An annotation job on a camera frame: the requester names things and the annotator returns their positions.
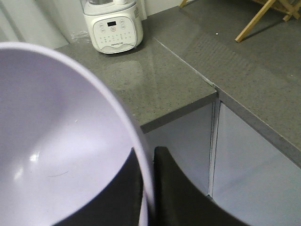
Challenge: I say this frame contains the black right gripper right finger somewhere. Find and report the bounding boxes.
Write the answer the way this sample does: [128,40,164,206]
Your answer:
[154,146,245,226]

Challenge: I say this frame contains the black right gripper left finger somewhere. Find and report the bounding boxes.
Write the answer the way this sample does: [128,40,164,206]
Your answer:
[56,149,143,226]

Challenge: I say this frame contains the lavender plastic bowl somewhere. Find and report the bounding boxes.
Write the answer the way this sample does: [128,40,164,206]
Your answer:
[0,42,156,226]

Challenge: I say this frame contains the white side cabinet door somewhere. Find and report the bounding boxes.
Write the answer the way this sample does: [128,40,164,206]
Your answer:
[213,105,301,226]

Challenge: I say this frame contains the white blender appliance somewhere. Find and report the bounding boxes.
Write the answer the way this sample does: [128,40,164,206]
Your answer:
[80,0,143,54]

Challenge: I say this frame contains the white curtain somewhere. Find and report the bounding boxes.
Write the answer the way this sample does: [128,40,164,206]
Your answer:
[0,0,87,49]

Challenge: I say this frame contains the wooden dish rack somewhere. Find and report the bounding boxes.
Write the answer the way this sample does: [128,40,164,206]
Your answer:
[174,0,301,48]

